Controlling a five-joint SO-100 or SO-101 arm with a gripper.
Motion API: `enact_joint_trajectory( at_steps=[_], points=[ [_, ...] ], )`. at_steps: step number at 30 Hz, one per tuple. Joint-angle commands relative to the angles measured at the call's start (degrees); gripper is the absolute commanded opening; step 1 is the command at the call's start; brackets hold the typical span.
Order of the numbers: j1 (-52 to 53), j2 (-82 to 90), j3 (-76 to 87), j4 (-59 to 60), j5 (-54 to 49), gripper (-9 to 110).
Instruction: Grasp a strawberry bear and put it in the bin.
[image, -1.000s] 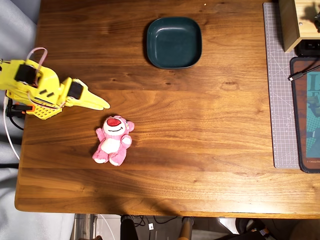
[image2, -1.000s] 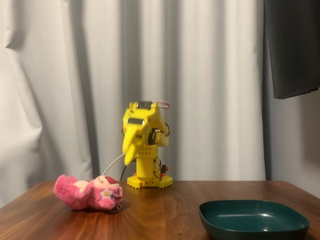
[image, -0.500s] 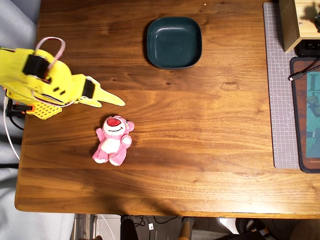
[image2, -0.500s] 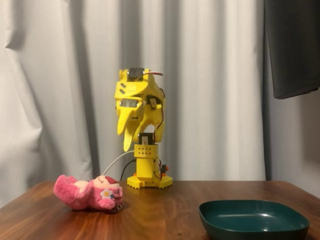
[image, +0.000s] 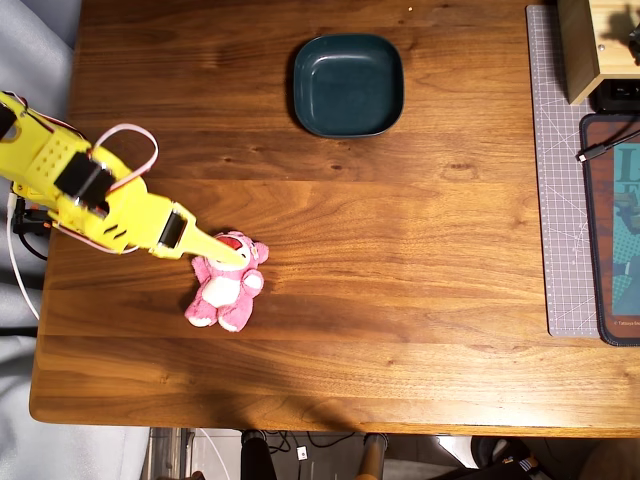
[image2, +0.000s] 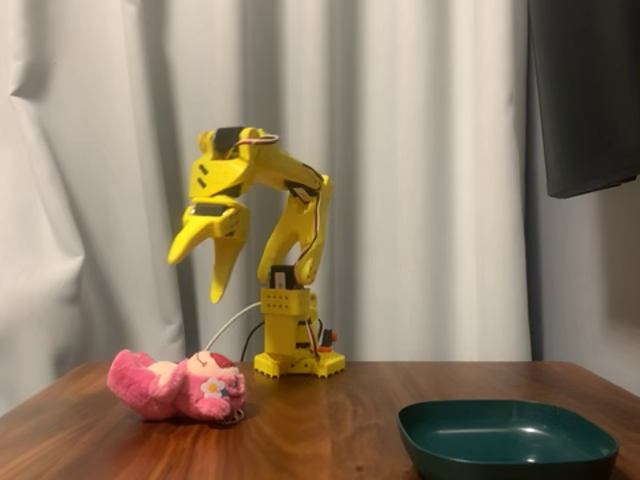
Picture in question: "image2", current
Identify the pale grey curtain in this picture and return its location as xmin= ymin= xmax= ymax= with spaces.
xmin=0 ymin=0 xmax=547 ymax=419

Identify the yellow robot arm with base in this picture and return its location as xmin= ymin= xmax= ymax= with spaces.
xmin=187 ymin=126 xmax=347 ymax=380

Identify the black power cable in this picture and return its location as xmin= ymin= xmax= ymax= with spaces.
xmin=239 ymin=319 xmax=267 ymax=363

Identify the yellow gripper with servo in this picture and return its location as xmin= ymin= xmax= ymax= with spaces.
xmin=166 ymin=197 xmax=252 ymax=305

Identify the white power cable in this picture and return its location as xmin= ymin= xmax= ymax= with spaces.
xmin=203 ymin=300 xmax=264 ymax=352

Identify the dark green plastic bin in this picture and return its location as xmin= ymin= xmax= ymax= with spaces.
xmin=397 ymin=398 xmax=621 ymax=480

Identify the pink plush strawberry bear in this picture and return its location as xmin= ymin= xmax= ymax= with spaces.
xmin=106 ymin=349 xmax=248 ymax=428

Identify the red white servo wire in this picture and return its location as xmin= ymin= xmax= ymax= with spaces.
xmin=233 ymin=132 xmax=282 ymax=152

